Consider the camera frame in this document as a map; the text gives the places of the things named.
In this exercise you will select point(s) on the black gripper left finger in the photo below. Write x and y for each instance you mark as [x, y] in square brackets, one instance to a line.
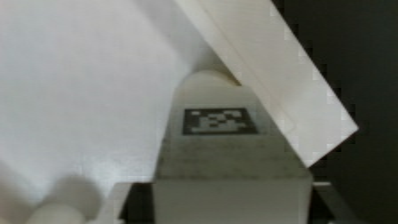
[128, 208]

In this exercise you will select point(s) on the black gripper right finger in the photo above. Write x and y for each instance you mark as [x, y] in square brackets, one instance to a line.
[329, 209]

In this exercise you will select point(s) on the white table leg with tag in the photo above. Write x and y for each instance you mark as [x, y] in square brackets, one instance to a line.
[231, 179]

